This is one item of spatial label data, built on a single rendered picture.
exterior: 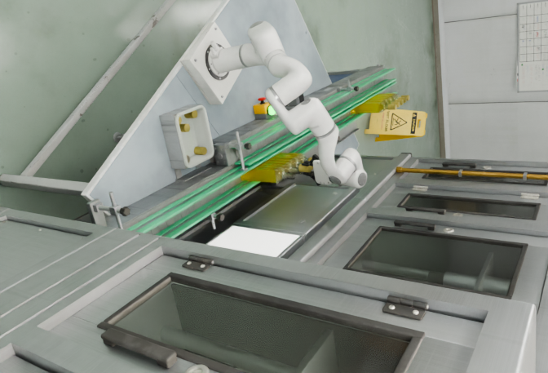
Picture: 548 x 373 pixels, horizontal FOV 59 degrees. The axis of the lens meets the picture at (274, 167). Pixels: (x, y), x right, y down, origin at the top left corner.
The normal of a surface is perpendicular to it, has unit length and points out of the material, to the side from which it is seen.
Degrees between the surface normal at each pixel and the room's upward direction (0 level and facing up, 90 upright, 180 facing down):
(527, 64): 90
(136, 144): 0
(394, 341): 90
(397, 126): 75
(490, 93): 90
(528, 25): 90
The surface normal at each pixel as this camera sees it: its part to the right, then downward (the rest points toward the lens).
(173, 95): 0.83, 0.04
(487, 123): -0.55, 0.34
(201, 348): -0.16, -0.94
